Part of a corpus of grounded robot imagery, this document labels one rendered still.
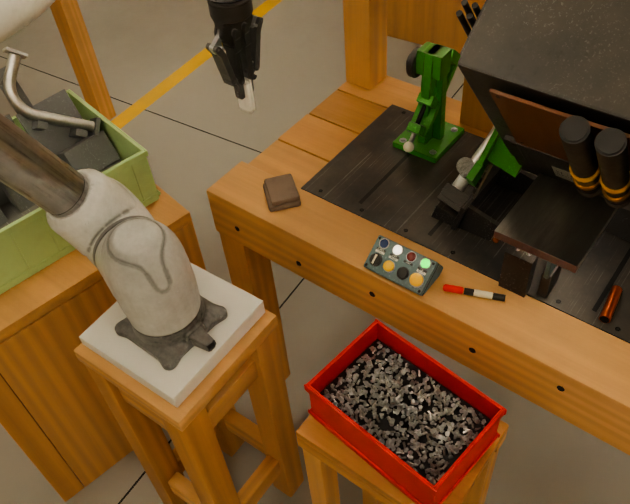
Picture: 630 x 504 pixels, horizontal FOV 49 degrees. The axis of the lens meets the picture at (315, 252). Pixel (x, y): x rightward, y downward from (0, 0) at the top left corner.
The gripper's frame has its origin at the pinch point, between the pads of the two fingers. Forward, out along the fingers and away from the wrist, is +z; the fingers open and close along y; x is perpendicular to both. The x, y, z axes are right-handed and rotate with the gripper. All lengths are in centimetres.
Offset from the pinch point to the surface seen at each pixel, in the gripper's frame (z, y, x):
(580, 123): -18, 0, 62
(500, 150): 16, -29, 40
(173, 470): 106, 40, -12
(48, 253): 49, 29, -50
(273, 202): 38.4, -9.2, -6.2
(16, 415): 82, 59, -45
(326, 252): 41.5, -5.3, 12.5
